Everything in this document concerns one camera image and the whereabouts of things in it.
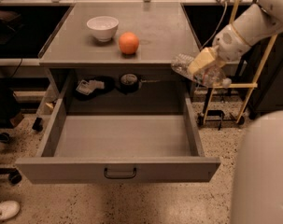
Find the white sneaker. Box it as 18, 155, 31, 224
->
0, 201, 21, 220

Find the white power cable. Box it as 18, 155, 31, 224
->
200, 0, 229, 51

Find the black drawer handle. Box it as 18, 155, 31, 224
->
104, 168, 137, 180

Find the grey wall junction box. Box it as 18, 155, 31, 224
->
223, 60, 247, 77

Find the grey counter cabinet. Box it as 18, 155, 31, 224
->
40, 2, 199, 114

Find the grey open top drawer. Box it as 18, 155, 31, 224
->
16, 77, 220, 184

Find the orange ball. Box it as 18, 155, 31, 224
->
119, 32, 139, 55

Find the black chair caster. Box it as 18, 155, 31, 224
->
0, 133, 10, 144
8, 171, 22, 185

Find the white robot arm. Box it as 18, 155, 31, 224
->
188, 0, 283, 224

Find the black tape roll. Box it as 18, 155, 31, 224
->
120, 73, 141, 93

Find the white ceramic bowl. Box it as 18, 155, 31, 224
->
87, 16, 119, 42

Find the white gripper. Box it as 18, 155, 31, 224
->
187, 24, 251, 77

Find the black object with white cards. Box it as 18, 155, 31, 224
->
73, 76, 115, 101

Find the clear plastic water bottle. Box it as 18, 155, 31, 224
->
171, 54, 232, 88

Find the black chair caster front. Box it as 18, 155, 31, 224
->
8, 171, 22, 185

